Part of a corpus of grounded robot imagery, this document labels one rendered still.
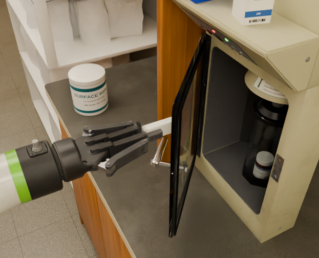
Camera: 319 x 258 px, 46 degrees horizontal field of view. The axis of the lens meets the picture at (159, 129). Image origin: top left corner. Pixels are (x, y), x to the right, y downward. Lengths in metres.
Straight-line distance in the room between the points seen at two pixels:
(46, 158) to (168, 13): 0.46
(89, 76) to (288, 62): 0.85
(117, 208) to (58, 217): 1.26
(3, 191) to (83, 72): 0.80
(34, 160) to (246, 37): 0.39
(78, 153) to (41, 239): 1.61
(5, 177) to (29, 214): 1.74
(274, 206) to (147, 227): 0.34
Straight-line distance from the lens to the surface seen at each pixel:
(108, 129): 0.72
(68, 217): 2.29
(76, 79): 1.33
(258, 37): 0.63
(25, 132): 2.94
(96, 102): 1.36
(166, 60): 0.96
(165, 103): 1.03
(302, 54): 0.65
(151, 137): 0.71
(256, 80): 0.84
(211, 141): 1.09
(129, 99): 1.46
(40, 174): 0.63
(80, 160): 0.65
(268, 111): 0.90
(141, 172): 1.16
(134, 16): 1.95
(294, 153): 0.82
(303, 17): 0.69
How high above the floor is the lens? 1.77
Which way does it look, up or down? 39 degrees down
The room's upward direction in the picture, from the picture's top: straight up
